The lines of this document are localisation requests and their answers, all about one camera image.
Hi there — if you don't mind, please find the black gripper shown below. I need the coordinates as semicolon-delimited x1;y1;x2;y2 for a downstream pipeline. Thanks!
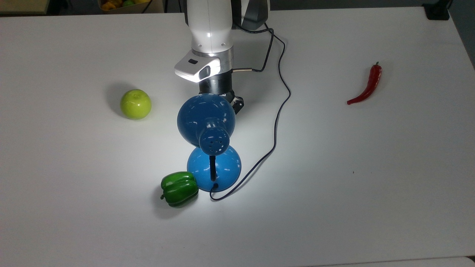
199;72;245;116

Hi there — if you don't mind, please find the blue desk lamp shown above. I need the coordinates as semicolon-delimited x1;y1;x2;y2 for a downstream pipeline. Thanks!
177;93;242;193

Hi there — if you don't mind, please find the green toy bell pepper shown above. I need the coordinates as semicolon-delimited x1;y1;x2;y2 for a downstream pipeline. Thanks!
160;172;200;208

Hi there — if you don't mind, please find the yellow-green toy apple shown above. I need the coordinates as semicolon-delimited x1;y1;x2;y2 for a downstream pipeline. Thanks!
119;89;152;120

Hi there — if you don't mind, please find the red toy chili pepper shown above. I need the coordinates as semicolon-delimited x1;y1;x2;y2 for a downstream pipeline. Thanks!
347;62;383;105

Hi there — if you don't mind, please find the cardboard box of toy fruit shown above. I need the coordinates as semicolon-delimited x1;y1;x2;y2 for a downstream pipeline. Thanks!
98;0;165;14

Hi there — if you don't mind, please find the black table clamp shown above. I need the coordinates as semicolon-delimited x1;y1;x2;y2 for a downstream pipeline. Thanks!
423;0;452;21

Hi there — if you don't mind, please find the tan wooden board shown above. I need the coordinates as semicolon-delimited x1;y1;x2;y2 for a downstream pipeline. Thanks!
0;0;51;16

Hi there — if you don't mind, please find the black lamp power cable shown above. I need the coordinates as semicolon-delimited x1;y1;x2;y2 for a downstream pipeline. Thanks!
209;23;291;202

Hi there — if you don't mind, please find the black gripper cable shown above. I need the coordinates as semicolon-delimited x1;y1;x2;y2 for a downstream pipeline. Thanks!
232;22;275;73

